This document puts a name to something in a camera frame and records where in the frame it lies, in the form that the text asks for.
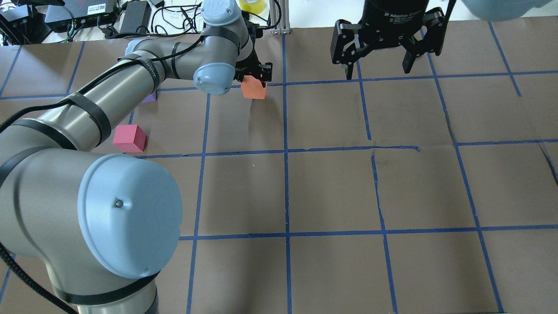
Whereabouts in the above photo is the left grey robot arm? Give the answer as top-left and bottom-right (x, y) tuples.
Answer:
(1, 0), (272, 314)

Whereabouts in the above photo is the purple foam block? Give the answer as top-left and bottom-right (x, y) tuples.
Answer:
(142, 90), (158, 103)

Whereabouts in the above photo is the pink foam block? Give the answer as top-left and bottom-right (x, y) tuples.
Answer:
(113, 124), (147, 153)

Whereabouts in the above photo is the orange foam block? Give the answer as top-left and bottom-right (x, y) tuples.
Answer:
(241, 75), (267, 100)

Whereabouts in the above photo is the brown paper table mat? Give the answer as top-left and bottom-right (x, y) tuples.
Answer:
(0, 17), (558, 314)

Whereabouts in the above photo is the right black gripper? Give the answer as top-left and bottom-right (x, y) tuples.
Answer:
(330, 0), (457, 80)

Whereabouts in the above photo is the yellow tape roll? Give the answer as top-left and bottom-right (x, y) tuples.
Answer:
(238, 0), (265, 14)

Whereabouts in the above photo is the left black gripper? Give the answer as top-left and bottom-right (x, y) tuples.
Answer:
(235, 26), (273, 88)

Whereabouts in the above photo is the black power adapter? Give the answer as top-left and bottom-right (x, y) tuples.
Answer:
(119, 0), (151, 34)

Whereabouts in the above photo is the aluminium frame post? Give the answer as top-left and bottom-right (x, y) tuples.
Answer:
(269, 0), (291, 34)

